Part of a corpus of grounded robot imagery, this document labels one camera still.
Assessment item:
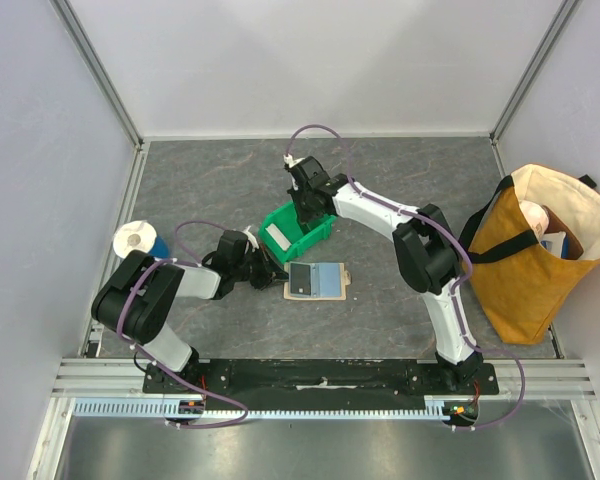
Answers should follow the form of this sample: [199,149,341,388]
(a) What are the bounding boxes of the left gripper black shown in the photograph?
[232,243,291,290]

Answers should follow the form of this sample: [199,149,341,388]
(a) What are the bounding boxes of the green plastic bin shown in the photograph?
[258,202,336,264]

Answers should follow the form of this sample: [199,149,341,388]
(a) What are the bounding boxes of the dark credit card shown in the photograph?
[288,262,312,298]

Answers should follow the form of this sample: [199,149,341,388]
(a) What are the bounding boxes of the beige leather card holder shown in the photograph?
[283,262,351,301]

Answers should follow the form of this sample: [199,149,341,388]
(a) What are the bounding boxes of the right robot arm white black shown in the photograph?
[284,154,483,394]

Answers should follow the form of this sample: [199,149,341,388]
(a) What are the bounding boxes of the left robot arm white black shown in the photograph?
[91,230,288,393]

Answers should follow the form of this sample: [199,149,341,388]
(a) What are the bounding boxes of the credit card stack in bin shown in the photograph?
[266,223,292,251]

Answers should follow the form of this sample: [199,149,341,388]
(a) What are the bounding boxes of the toilet paper roll blue wrapper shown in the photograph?
[112,220,170,259]

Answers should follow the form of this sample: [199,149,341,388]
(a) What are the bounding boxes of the mustard canvas tote bag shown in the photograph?
[459,164,600,345]

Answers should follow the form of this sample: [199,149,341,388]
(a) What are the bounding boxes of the items inside tote bag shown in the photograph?
[519,200,584,260]

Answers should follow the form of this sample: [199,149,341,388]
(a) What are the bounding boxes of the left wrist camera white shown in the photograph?
[242,226,260,250]

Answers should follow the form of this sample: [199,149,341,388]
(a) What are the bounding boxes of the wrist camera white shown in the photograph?
[283,154,304,172]
[242,226,260,250]

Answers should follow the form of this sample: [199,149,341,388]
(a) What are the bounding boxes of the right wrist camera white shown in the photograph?
[283,154,304,172]

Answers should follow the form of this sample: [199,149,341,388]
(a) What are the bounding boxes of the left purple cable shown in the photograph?
[114,220,251,431]

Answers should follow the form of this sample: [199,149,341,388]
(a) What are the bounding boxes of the purple cable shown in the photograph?
[114,220,251,431]
[284,123,527,434]

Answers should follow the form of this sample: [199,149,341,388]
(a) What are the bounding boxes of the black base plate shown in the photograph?
[143,357,501,406]

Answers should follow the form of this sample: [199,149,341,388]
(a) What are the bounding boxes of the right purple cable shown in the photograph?
[284,123,527,434]

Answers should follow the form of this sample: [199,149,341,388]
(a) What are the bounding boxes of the slotted cable duct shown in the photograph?
[73,397,469,421]

